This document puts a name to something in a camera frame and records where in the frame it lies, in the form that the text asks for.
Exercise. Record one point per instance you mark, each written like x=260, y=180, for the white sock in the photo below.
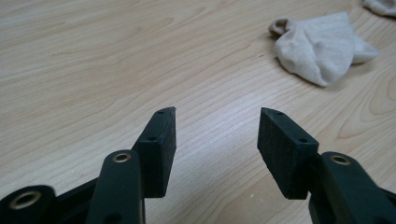
x=317, y=49
x=381, y=6

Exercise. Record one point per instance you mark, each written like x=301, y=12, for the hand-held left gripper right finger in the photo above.
x=285, y=158

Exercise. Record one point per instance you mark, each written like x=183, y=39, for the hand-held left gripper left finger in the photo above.
x=157, y=161

